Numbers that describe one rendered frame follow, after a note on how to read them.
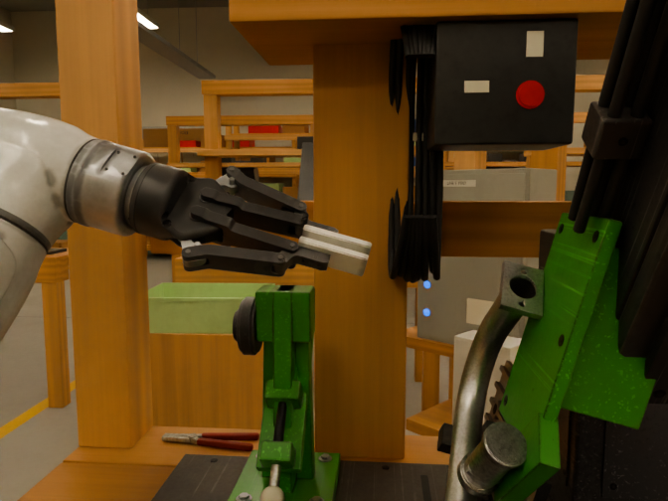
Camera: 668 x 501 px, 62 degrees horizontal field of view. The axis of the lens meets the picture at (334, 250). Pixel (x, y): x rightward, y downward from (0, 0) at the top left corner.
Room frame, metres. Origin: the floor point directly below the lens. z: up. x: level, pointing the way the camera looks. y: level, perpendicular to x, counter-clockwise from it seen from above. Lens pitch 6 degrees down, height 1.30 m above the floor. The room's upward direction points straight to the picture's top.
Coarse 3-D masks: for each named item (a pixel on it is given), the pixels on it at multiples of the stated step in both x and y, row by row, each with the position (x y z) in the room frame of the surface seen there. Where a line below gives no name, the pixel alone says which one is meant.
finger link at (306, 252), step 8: (304, 248) 0.55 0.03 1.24; (288, 256) 0.54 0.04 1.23; (296, 256) 0.54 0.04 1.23; (304, 256) 0.54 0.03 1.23; (312, 256) 0.54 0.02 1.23; (320, 256) 0.54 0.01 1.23; (328, 256) 0.54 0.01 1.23; (288, 264) 0.54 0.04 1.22; (304, 264) 0.55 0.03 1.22; (312, 264) 0.54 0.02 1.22; (320, 264) 0.54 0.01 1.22; (280, 272) 0.54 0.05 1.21
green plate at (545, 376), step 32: (608, 224) 0.43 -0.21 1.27; (576, 256) 0.47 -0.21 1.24; (608, 256) 0.43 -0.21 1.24; (544, 288) 0.53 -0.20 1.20; (576, 288) 0.45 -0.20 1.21; (608, 288) 0.44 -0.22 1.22; (544, 320) 0.50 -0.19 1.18; (576, 320) 0.43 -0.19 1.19; (608, 320) 0.44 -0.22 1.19; (544, 352) 0.48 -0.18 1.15; (576, 352) 0.43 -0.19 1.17; (608, 352) 0.44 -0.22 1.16; (512, 384) 0.53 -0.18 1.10; (544, 384) 0.45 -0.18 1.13; (576, 384) 0.45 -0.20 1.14; (608, 384) 0.44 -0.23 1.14; (640, 384) 0.44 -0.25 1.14; (512, 416) 0.50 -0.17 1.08; (544, 416) 0.44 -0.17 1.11; (608, 416) 0.44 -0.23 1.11; (640, 416) 0.44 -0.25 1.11
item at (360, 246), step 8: (304, 232) 0.56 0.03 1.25; (312, 232) 0.55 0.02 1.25; (320, 232) 0.55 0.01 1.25; (328, 232) 0.55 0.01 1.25; (320, 240) 0.56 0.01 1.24; (328, 240) 0.55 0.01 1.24; (336, 240) 0.55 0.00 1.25; (344, 240) 0.55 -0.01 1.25; (352, 240) 0.55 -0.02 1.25; (360, 240) 0.55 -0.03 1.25; (344, 248) 0.56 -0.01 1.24; (352, 248) 0.55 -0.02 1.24; (360, 248) 0.55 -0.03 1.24; (368, 248) 0.55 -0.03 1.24
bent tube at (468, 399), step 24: (504, 264) 0.54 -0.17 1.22; (504, 288) 0.52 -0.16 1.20; (528, 288) 0.54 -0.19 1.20; (504, 312) 0.54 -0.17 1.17; (528, 312) 0.51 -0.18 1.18; (480, 336) 0.58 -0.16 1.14; (504, 336) 0.57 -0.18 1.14; (480, 360) 0.58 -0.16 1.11; (480, 384) 0.58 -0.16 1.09; (456, 408) 0.58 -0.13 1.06; (480, 408) 0.57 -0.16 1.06; (456, 432) 0.55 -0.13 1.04; (480, 432) 0.55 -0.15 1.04; (456, 456) 0.53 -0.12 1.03; (456, 480) 0.51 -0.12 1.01
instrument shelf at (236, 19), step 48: (240, 0) 0.71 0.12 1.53; (288, 0) 0.71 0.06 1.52; (336, 0) 0.71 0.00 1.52; (384, 0) 0.70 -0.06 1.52; (432, 0) 0.70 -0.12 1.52; (480, 0) 0.69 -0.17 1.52; (528, 0) 0.69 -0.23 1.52; (576, 0) 0.68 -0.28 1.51; (624, 0) 0.68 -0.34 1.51; (288, 48) 0.85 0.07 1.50
